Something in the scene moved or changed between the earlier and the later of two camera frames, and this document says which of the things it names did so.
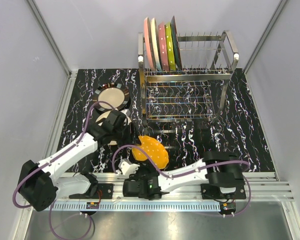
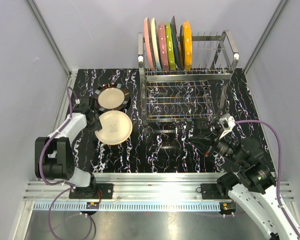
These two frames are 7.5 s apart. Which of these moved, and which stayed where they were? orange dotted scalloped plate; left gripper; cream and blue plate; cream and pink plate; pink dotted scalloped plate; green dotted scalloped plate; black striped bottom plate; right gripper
Moved: left gripper; orange dotted scalloped plate; right gripper
Stayed: black striped bottom plate; pink dotted scalloped plate; cream and blue plate; green dotted scalloped plate; cream and pink plate
